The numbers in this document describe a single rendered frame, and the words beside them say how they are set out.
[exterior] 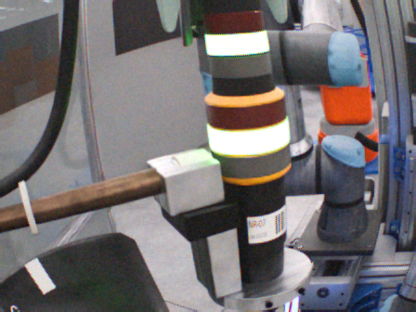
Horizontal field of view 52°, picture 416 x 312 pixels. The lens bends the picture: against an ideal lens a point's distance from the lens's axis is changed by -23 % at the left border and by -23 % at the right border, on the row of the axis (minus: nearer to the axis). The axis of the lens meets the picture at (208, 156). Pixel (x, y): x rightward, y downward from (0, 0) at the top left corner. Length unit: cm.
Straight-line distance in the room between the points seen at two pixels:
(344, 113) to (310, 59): 373
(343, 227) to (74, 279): 86
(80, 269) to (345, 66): 39
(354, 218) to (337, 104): 315
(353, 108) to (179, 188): 408
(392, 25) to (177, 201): 102
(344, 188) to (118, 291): 80
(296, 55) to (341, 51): 6
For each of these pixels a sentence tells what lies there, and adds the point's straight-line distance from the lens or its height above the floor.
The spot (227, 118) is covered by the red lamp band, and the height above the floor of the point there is 157.
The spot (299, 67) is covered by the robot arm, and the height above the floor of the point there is 153.
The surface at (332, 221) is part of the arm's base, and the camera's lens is 119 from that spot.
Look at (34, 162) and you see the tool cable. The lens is 26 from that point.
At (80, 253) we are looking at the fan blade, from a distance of 44.
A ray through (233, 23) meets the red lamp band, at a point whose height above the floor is 162.
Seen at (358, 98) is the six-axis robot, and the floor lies 62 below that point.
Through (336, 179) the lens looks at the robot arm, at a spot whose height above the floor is 120.
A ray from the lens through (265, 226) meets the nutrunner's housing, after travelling 30.
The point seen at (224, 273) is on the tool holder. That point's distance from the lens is 30.
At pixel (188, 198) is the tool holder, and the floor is 154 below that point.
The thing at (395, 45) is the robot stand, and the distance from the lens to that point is 124.
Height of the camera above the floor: 164
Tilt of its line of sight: 19 degrees down
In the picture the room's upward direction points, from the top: 7 degrees counter-clockwise
